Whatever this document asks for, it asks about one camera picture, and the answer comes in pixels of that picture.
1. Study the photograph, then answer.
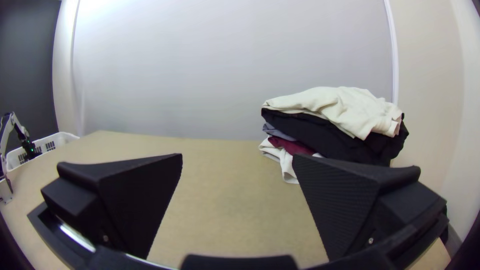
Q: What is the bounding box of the pile of folded clothes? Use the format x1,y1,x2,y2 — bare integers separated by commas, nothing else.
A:
258,86,410,185

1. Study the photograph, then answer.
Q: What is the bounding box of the white laundry basket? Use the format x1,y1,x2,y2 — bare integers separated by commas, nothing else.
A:
5,131,80,173

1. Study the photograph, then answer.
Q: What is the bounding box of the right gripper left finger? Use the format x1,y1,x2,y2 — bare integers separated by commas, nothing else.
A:
40,152,184,260

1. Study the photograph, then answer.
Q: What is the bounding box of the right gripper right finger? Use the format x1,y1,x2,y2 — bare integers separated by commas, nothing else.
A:
292,153,448,262

